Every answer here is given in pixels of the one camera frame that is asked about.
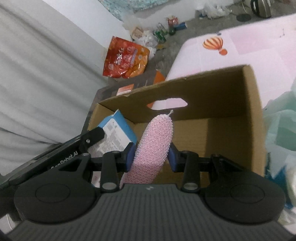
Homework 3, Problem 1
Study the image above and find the white plastic bag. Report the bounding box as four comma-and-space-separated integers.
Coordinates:
263, 82, 295, 234

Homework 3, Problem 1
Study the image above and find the brown cardboard box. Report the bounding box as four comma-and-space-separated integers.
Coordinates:
85, 65, 265, 175

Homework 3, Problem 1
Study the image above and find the steel electric kettle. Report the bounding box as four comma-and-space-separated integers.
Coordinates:
250, 0, 271, 19

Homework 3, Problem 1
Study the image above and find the pink glitter sponge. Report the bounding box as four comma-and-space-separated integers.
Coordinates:
120, 113, 174, 188

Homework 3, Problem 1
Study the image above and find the floral blue wall cloth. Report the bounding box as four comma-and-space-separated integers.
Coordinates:
99, 0, 178, 21

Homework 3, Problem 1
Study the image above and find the red snack bag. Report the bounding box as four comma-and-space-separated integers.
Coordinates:
103, 37, 150, 79

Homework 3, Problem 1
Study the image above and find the blue white carton box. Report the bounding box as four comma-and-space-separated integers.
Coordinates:
88, 109, 137, 158

